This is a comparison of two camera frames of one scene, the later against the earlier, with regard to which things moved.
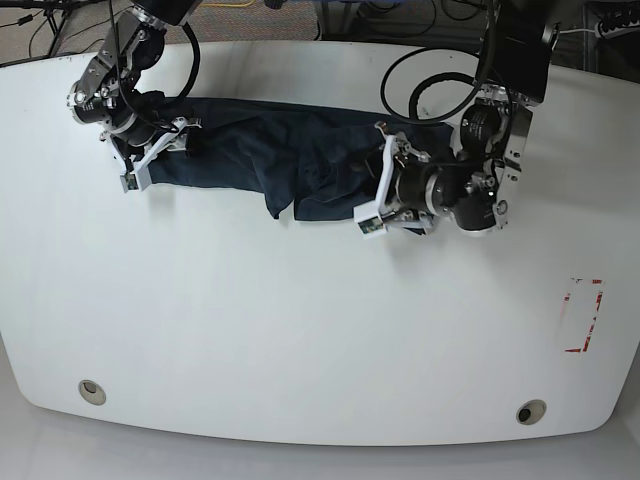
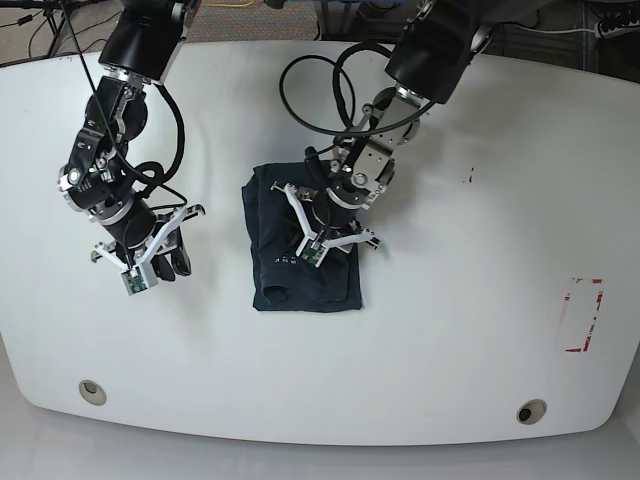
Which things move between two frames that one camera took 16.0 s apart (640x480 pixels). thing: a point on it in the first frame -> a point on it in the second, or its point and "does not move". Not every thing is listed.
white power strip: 629,28 does not move
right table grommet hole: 531,412 does not move
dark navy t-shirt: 324,162 -> 282,279
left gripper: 135,171 -> 141,236
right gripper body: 395,154 -> 311,243
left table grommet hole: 92,392 does not move
